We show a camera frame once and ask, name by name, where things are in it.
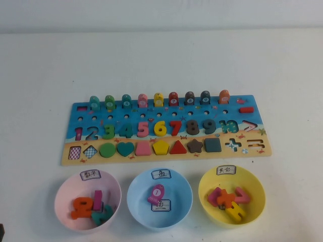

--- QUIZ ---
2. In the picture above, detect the orange wooden plus sign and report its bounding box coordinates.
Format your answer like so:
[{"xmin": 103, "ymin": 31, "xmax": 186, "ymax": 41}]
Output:
[{"xmin": 217, "ymin": 189, "xmax": 236, "ymax": 207}]

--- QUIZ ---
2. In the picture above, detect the yellow wooden fish piece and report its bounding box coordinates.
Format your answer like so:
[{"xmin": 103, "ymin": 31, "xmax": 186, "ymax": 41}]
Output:
[{"xmin": 153, "ymin": 92, "xmax": 165, "ymax": 107}]

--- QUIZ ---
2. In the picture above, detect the red wooden fish piece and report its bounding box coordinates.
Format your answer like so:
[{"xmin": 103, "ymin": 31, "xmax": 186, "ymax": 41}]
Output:
[{"xmin": 168, "ymin": 91, "xmax": 179, "ymax": 107}]

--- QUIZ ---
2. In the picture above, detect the yellow wooden pentagon piece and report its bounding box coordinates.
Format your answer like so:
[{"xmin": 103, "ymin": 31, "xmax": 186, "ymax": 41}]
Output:
[{"xmin": 152, "ymin": 140, "xmax": 170, "ymax": 156}]

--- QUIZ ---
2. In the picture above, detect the pink wooden fish piece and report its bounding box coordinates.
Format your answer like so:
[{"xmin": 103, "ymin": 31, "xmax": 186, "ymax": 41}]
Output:
[{"xmin": 137, "ymin": 93, "xmax": 148, "ymax": 108}]

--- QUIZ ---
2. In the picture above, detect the colourful wooden puzzle board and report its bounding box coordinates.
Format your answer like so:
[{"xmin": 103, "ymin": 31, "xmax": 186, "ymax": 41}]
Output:
[{"xmin": 61, "ymin": 94, "xmax": 274, "ymax": 166}]

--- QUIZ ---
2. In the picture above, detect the red wooden triangle piece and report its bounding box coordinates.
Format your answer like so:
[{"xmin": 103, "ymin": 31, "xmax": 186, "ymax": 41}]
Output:
[{"xmin": 170, "ymin": 140, "xmax": 188, "ymax": 155}]

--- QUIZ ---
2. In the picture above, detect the pink wooden trapezoid piece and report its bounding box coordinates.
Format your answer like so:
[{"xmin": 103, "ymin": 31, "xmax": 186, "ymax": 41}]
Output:
[{"xmin": 135, "ymin": 141, "xmax": 152, "ymax": 156}]

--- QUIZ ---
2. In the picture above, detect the brown wooden fish piece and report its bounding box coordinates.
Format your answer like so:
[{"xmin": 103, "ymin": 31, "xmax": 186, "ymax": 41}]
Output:
[{"xmin": 185, "ymin": 91, "xmax": 196, "ymax": 106}]

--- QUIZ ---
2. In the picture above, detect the brown wooden star piece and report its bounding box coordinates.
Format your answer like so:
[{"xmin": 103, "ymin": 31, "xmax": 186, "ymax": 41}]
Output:
[{"xmin": 187, "ymin": 139, "xmax": 204, "ymax": 154}]

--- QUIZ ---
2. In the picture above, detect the teal wooden heart piece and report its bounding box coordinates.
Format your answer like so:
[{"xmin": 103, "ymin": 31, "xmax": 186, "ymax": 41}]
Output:
[{"xmin": 116, "ymin": 142, "xmax": 135, "ymax": 157}]

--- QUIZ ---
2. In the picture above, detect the dark blue wooden fish piece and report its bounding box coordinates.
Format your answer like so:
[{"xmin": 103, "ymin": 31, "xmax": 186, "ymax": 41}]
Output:
[{"xmin": 200, "ymin": 90, "xmax": 211, "ymax": 105}]

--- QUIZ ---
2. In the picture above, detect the rim label on blue bowl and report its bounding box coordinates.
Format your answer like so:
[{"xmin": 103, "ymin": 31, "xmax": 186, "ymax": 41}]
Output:
[{"xmin": 151, "ymin": 168, "xmax": 173, "ymax": 180}]

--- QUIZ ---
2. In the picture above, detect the green wooden fish piece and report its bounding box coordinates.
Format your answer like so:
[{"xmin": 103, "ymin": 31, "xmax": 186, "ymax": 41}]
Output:
[{"xmin": 104, "ymin": 94, "xmax": 116, "ymax": 112}]

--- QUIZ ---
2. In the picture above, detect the dark blue wooden square piece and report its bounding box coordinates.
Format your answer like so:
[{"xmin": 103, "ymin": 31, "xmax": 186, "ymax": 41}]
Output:
[{"xmin": 204, "ymin": 138, "xmax": 223, "ymax": 153}]

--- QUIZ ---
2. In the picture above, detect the green wooden circle piece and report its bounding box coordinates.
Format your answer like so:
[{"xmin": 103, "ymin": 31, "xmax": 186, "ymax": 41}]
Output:
[{"xmin": 99, "ymin": 142, "xmax": 117, "ymax": 158}]

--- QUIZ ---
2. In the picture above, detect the orange wooden fish piece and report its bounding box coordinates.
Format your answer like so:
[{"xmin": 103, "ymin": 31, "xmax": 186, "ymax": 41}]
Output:
[{"xmin": 219, "ymin": 89, "xmax": 230, "ymax": 105}]

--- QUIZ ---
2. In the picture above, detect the magenta wooden fish piece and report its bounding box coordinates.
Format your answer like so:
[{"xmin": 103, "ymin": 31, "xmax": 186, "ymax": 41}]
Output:
[{"xmin": 147, "ymin": 185, "xmax": 166, "ymax": 204}]

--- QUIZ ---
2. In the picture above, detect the rim label on yellow bowl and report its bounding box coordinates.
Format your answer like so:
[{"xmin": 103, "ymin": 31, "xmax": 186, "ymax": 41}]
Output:
[{"xmin": 216, "ymin": 165, "xmax": 237, "ymax": 175}]

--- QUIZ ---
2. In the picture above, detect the inside label of blue bowl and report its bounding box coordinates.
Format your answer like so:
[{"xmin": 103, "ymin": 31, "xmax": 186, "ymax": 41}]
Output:
[{"xmin": 150, "ymin": 198, "xmax": 173, "ymax": 212}]

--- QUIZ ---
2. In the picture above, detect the paper label on pink bowl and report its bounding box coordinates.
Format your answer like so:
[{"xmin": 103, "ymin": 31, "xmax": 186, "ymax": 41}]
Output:
[{"xmin": 80, "ymin": 169, "xmax": 101, "ymax": 182}]

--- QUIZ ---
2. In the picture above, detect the magenta wooden rectangle piece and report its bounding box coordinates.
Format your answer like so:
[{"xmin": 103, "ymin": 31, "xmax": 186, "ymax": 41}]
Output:
[{"xmin": 207, "ymin": 187, "xmax": 223, "ymax": 206}]

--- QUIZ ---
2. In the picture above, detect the blue plastic bowl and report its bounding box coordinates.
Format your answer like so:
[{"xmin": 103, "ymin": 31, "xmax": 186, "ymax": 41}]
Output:
[{"xmin": 126, "ymin": 168, "xmax": 194, "ymax": 230}]

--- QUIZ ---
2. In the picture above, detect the pink plastic bowl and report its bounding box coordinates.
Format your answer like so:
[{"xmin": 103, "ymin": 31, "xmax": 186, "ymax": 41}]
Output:
[{"xmin": 54, "ymin": 169, "xmax": 122, "ymax": 230}]

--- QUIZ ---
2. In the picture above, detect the yellow plastic bowl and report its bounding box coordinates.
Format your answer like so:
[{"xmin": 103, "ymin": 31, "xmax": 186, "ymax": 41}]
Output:
[{"xmin": 198, "ymin": 165, "xmax": 266, "ymax": 229}]

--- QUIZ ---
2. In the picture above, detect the yellow wooden number six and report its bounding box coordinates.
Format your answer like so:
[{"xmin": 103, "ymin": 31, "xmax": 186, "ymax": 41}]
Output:
[{"xmin": 154, "ymin": 120, "xmax": 168, "ymax": 137}]

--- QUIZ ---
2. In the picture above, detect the red wooden number seven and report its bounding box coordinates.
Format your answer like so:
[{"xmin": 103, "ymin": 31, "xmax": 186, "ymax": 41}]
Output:
[{"xmin": 169, "ymin": 120, "xmax": 183, "ymax": 136}]

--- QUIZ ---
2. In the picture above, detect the pink wooden number five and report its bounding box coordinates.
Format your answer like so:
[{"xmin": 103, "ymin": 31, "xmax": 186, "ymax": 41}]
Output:
[{"xmin": 137, "ymin": 122, "xmax": 150, "ymax": 138}]

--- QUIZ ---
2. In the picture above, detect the brown wooden number eight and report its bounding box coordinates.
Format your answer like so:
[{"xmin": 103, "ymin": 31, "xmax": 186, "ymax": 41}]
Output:
[{"xmin": 186, "ymin": 119, "xmax": 200, "ymax": 136}]

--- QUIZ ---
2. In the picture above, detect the teal wooden number four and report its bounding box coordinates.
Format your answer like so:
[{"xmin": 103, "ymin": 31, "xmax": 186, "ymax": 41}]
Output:
[{"xmin": 119, "ymin": 123, "xmax": 133, "ymax": 139}]

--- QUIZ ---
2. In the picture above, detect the dark blue wooden number nine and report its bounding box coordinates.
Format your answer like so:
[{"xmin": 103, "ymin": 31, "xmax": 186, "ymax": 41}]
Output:
[{"xmin": 202, "ymin": 119, "xmax": 217, "ymax": 135}]

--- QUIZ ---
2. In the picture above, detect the green wooden number three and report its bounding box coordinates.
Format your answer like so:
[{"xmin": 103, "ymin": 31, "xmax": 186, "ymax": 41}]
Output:
[{"xmin": 102, "ymin": 124, "xmax": 116, "ymax": 140}]

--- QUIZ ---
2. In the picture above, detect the magenta wooden number one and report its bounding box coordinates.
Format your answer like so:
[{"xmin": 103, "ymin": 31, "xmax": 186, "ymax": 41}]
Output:
[{"xmin": 93, "ymin": 190, "xmax": 103, "ymax": 211}]

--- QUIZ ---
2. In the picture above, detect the teal wooden number two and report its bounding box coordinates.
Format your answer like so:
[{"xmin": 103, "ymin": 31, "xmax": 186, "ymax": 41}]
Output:
[{"xmin": 91, "ymin": 204, "xmax": 114, "ymax": 225}]

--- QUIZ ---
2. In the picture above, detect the pink wooden greater-than sign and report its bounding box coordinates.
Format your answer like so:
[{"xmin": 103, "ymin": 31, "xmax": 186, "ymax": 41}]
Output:
[{"xmin": 233, "ymin": 187, "xmax": 251, "ymax": 204}]

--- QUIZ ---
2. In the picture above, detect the yellow wooden equals sign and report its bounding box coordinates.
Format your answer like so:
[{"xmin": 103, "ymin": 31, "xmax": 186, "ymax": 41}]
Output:
[{"xmin": 225, "ymin": 202, "xmax": 246, "ymax": 224}]

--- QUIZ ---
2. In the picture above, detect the orange wooden number ten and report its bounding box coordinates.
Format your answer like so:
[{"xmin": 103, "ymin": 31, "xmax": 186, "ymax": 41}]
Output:
[{"xmin": 70, "ymin": 197, "xmax": 97, "ymax": 219}]

